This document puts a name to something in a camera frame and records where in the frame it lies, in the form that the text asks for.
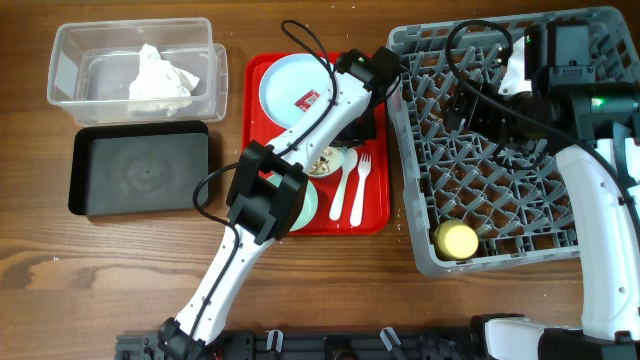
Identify light blue food bowl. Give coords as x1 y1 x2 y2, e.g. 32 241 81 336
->
307 144 347 179

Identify red sauce packet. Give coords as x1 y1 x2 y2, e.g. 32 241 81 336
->
295 90 320 112

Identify yellow plastic cup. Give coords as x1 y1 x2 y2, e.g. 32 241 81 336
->
434 219 479 260

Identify white napkin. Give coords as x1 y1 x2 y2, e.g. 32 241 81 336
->
129 44 200 100

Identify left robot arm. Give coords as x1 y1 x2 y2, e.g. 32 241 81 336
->
158 47 400 359

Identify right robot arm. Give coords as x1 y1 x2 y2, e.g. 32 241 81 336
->
444 21 639 359

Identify grey dishwasher rack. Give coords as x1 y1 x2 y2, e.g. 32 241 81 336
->
387 6 639 276

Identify white plastic spoon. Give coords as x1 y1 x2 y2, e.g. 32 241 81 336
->
329 148 358 221

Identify white plastic fork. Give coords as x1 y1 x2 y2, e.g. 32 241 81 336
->
349 153 372 227

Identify food scraps and rice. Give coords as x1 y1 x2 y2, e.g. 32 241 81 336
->
308 146 342 176

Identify light blue plate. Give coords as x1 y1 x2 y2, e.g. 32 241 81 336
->
259 53 330 129

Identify mint green bowl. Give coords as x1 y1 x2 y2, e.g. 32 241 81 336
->
290 181 318 232

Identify red serving tray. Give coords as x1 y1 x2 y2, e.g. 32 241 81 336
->
242 53 391 236

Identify black plastic tray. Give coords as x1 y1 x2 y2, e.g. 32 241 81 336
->
68 121 210 217

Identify clear plastic bin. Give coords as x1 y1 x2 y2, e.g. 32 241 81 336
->
47 18 229 127

